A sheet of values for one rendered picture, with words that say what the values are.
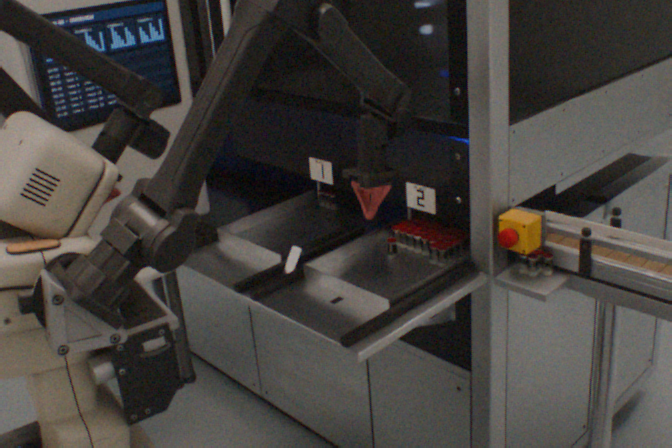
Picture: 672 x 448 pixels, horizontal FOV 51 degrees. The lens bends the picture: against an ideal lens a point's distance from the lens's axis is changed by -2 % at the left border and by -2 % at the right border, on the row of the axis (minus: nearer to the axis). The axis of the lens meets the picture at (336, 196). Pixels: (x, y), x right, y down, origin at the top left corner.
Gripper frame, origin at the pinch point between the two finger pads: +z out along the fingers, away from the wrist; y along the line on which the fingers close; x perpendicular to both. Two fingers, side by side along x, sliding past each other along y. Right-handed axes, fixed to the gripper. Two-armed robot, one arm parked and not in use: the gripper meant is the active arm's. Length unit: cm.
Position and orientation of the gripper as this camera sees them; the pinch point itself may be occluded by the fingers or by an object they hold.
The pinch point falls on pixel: (369, 214)
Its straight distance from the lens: 143.5
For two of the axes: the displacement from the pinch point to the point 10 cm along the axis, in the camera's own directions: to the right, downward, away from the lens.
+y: 7.1, -1.4, 6.9
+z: -0.5, 9.7, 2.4
